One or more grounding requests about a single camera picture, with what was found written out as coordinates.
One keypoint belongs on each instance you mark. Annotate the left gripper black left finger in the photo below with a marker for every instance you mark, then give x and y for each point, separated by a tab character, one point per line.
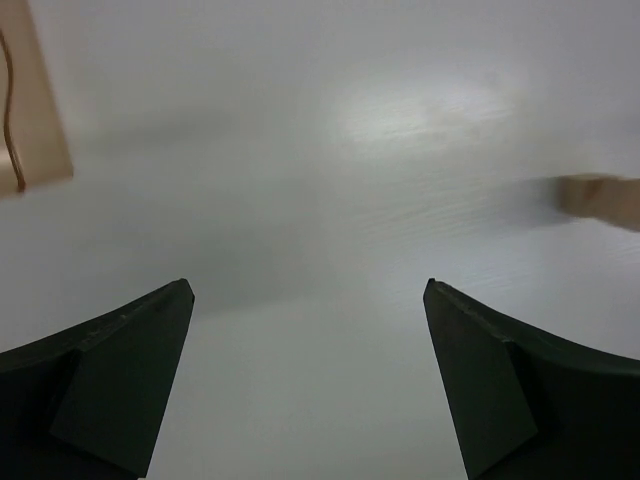
88	402

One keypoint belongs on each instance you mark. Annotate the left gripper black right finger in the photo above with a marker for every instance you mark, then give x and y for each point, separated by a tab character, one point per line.
527	404

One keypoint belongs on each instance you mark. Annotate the wood cube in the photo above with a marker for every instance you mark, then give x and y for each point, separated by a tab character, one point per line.
613	200

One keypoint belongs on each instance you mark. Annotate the wooden block tray box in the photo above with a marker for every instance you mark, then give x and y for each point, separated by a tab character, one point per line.
34	149

